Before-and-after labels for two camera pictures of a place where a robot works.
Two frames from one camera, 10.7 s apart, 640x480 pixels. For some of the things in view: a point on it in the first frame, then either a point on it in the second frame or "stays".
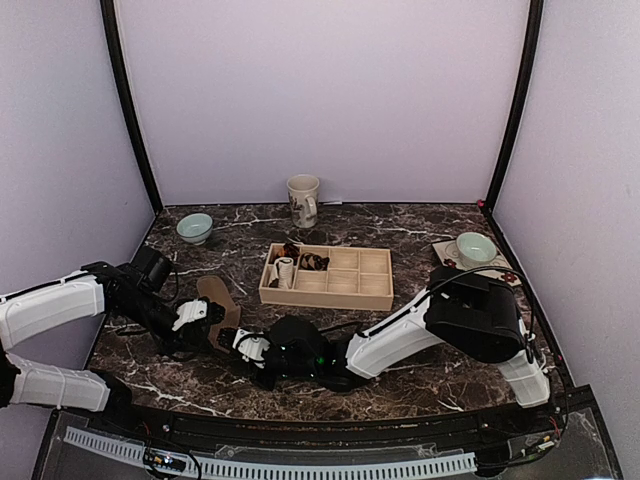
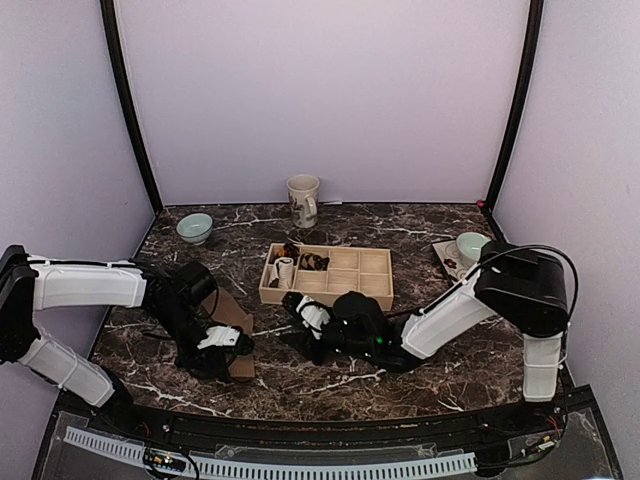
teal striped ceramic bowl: x=194 y=228 stays
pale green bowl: x=475 y=250 stays
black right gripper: x=267 y=383 to x=317 y=356
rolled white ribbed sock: x=283 y=270 stays
